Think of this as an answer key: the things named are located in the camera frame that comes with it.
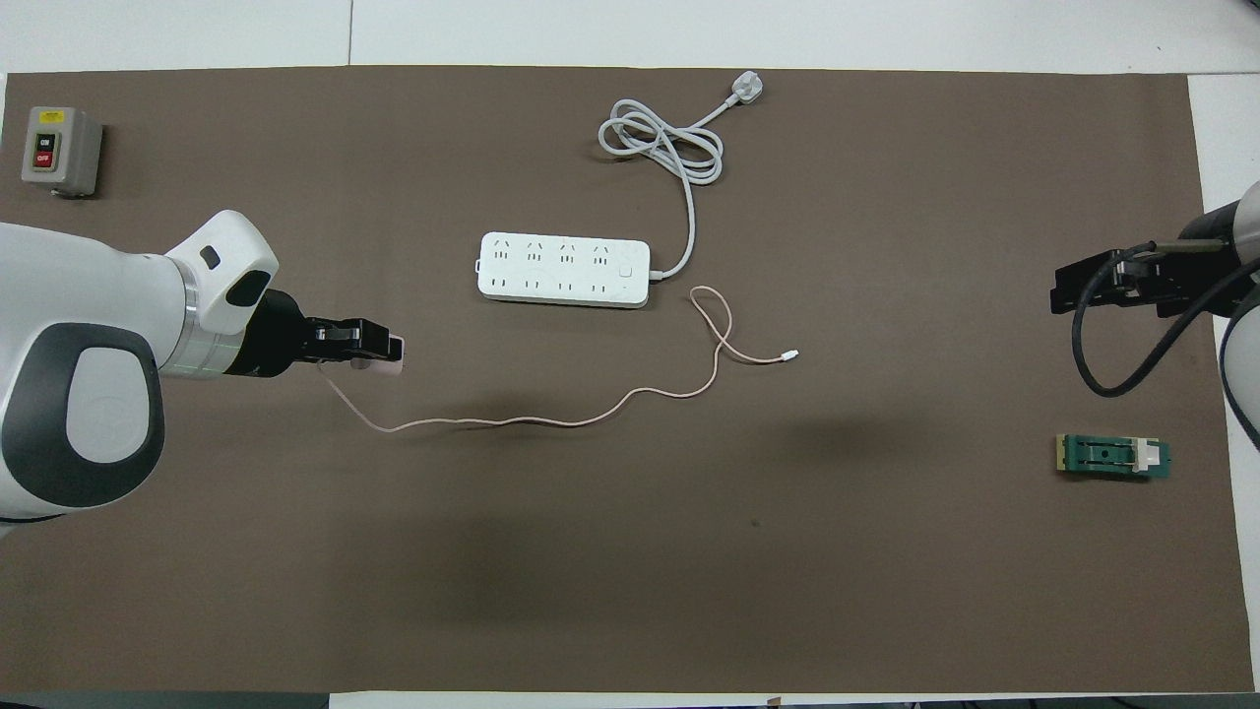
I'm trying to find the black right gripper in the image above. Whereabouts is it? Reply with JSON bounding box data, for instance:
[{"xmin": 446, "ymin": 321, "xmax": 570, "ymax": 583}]
[{"xmin": 1050, "ymin": 207, "xmax": 1239, "ymax": 318}]

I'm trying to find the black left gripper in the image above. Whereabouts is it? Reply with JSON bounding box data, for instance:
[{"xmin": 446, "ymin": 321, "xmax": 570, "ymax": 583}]
[{"xmin": 231, "ymin": 289, "xmax": 403, "ymax": 379}]

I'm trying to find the pink charger block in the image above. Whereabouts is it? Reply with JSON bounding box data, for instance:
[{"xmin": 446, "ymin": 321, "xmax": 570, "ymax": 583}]
[{"xmin": 351, "ymin": 335, "xmax": 406, "ymax": 373}]

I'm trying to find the pink charging cable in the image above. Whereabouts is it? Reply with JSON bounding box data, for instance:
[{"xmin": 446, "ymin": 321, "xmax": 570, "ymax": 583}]
[{"xmin": 320, "ymin": 286, "xmax": 800, "ymax": 434}]

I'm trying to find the white power strip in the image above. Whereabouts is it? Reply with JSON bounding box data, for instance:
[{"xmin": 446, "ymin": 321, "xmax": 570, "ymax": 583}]
[{"xmin": 477, "ymin": 231, "xmax": 652, "ymax": 310}]

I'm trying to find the green circuit board module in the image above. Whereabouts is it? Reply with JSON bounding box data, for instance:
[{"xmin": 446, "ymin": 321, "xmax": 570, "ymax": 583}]
[{"xmin": 1055, "ymin": 433, "xmax": 1172, "ymax": 482}]

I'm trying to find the brown table mat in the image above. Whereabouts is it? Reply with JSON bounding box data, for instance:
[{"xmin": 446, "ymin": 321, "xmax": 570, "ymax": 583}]
[{"xmin": 0, "ymin": 67, "xmax": 1253, "ymax": 693}]

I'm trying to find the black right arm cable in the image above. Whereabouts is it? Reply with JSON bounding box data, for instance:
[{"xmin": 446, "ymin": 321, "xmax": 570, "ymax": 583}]
[{"xmin": 1071, "ymin": 239, "xmax": 1260, "ymax": 398}]

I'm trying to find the grey on-off switch box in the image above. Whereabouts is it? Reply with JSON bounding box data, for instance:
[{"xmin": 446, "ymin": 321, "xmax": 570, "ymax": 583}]
[{"xmin": 22, "ymin": 105, "xmax": 104, "ymax": 198}]

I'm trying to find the white power strip cord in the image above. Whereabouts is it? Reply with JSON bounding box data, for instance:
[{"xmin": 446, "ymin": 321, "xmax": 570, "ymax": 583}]
[{"xmin": 598, "ymin": 94, "xmax": 725, "ymax": 282}]

